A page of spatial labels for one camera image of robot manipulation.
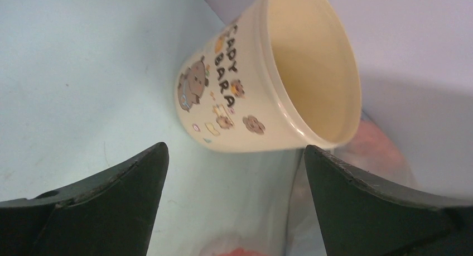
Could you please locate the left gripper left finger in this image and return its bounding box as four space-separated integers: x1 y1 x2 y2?
1 142 169 255

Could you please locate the beige plastic trash bin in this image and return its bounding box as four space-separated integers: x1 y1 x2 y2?
174 0 361 153

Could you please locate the large translucent storage bag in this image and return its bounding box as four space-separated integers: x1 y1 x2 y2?
285 112 418 255

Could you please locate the red plastic trash bag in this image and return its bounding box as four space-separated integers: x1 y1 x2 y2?
199 244 266 256

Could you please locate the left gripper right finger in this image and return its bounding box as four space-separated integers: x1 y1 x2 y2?
304 146 472 255

